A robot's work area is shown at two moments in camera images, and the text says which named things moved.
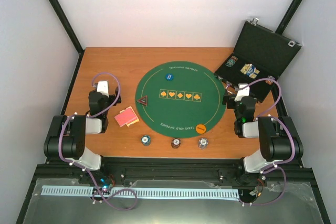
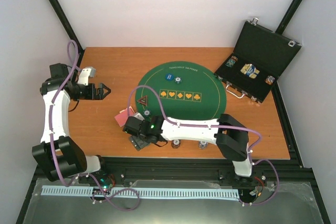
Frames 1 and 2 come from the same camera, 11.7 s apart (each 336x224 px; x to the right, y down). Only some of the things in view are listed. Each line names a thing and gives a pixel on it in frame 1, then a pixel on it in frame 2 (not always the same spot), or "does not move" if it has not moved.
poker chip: x=176 y=143 does not move
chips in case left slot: x=231 y=61 does not move
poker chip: x=202 y=143 does not move
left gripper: x=113 y=97 -> x=99 y=96
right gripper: x=229 y=98 -> x=138 y=144
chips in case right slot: x=269 y=82 does not move
